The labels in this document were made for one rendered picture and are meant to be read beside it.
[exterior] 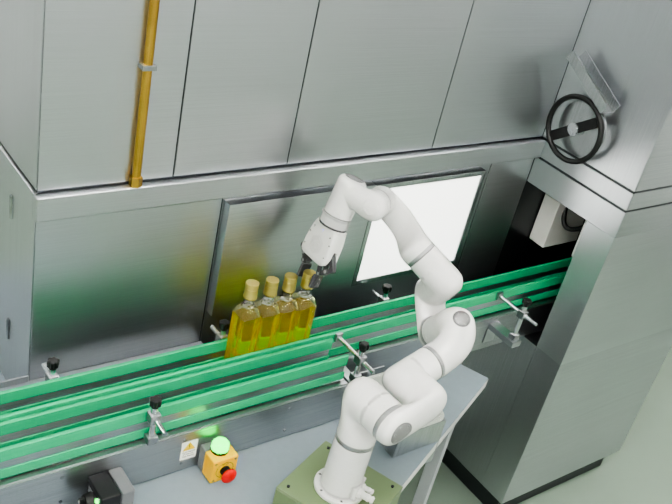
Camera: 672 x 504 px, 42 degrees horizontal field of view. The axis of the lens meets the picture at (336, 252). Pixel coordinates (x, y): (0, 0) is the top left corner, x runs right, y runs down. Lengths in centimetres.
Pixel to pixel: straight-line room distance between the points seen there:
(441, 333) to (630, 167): 89
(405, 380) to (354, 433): 17
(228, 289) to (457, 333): 62
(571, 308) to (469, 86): 82
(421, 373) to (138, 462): 69
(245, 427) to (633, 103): 142
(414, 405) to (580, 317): 106
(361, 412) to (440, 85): 96
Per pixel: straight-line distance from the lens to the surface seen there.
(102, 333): 228
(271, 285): 222
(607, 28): 277
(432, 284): 218
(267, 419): 230
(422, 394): 200
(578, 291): 290
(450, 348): 211
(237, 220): 223
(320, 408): 240
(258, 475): 228
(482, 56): 255
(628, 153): 273
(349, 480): 213
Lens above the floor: 236
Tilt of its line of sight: 30 degrees down
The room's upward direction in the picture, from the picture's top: 14 degrees clockwise
